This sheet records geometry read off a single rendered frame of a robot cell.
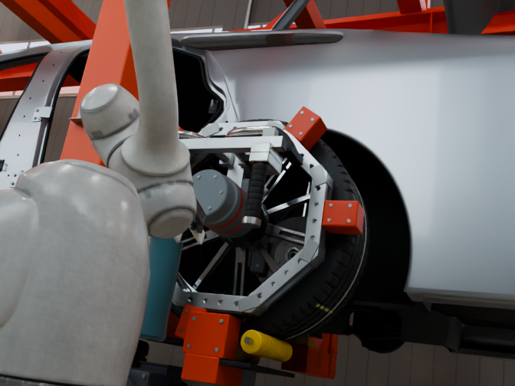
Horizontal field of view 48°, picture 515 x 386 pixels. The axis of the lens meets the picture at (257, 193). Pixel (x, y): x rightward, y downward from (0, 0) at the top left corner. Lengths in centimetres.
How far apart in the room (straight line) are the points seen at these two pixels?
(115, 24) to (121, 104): 109
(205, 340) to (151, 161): 76
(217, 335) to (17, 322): 99
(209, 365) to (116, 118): 76
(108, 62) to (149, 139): 113
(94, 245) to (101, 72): 141
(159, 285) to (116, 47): 84
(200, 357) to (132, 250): 96
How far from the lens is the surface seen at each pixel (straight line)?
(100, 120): 95
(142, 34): 82
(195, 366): 152
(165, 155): 85
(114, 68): 192
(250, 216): 130
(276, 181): 168
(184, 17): 821
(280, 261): 203
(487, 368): 581
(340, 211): 147
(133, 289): 58
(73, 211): 57
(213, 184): 146
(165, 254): 149
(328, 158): 163
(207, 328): 152
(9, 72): 674
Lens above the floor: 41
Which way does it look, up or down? 18 degrees up
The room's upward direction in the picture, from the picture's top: 9 degrees clockwise
